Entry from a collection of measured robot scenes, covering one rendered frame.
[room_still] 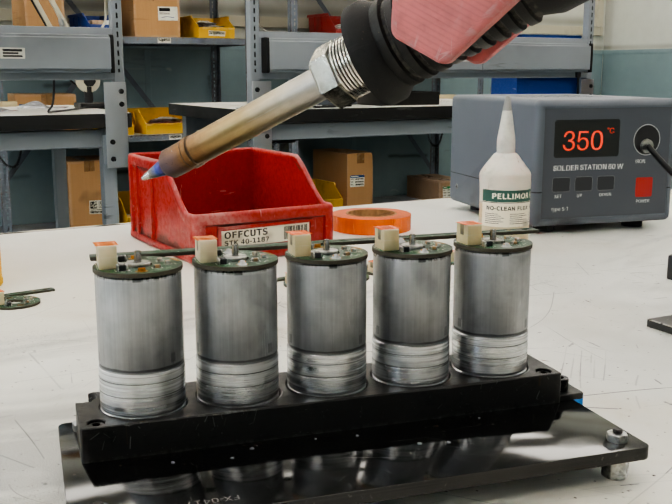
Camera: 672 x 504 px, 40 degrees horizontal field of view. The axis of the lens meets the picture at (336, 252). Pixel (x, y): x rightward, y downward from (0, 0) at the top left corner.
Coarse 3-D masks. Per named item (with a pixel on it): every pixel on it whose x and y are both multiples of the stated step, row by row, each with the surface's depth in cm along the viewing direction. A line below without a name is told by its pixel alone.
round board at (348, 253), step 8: (312, 248) 28; (336, 248) 28; (344, 248) 28; (352, 248) 28; (360, 248) 28; (288, 256) 27; (304, 256) 27; (312, 256) 27; (320, 256) 27; (328, 256) 27; (344, 256) 27; (352, 256) 27; (360, 256) 27; (320, 264) 27; (328, 264) 27; (336, 264) 27
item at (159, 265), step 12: (96, 264) 26; (120, 264) 25; (156, 264) 26; (168, 264) 26; (180, 264) 26; (108, 276) 25; (120, 276) 25; (132, 276) 25; (144, 276) 25; (156, 276) 25
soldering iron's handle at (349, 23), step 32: (384, 0) 20; (544, 0) 19; (576, 0) 19; (352, 32) 20; (384, 32) 20; (512, 32) 19; (384, 64) 20; (416, 64) 20; (448, 64) 20; (384, 96) 21
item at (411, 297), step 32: (384, 256) 28; (448, 256) 28; (384, 288) 28; (416, 288) 28; (448, 288) 28; (384, 320) 28; (416, 320) 28; (448, 320) 29; (384, 352) 28; (416, 352) 28; (448, 352) 29; (416, 384) 28
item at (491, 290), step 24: (456, 264) 29; (480, 264) 29; (504, 264) 29; (528, 264) 29; (456, 288) 30; (480, 288) 29; (504, 288) 29; (528, 288) 29; (456, 312) 30; (480, 312) 29; (504, 312) 29; (456, 336) 30; (480, 336) 29; (504, 336) 29; (456, 360) 30; (480, 360) 29; (504, 360) 29
